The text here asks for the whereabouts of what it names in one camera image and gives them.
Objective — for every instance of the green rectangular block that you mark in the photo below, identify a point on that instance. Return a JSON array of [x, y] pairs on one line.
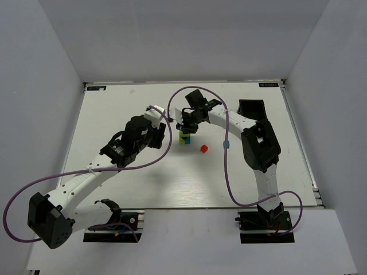
[[185, 135]]

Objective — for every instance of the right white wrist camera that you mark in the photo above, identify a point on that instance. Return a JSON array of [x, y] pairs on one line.
[[176, 115]]

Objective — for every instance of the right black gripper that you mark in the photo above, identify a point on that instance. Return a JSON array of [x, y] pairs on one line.
[[187, 125]]

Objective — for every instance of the blue corner label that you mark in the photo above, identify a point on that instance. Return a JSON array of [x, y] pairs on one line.
[[268, 84], [96, 88]]

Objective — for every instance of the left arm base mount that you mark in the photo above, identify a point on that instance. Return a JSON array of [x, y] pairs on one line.
[[127, 228]]

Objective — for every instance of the teal cube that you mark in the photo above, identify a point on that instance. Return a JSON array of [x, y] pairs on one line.
[[226, 144]]

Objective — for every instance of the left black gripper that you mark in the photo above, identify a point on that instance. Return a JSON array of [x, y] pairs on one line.
[[157, 135]]

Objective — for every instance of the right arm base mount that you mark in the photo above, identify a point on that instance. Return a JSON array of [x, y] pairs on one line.
[[255, 231]]

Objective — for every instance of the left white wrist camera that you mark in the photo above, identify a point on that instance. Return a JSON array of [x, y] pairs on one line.
[[154, 116]]

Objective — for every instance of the right blue corner label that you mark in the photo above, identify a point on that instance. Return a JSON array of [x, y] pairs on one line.
[[268, 84]]

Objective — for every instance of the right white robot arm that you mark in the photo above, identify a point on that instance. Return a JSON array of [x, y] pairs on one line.
[[261, 148]]

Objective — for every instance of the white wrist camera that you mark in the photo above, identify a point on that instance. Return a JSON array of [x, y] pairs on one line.
[[176, 115], [154, 116]]

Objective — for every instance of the left blue corner label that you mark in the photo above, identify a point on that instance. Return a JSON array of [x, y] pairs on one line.
[[96, 88]]

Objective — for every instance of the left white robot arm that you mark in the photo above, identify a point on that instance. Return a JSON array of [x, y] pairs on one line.
[[53, 217]]

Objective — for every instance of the red cube front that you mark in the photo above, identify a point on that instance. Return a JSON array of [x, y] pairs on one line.
[[204, 148]]

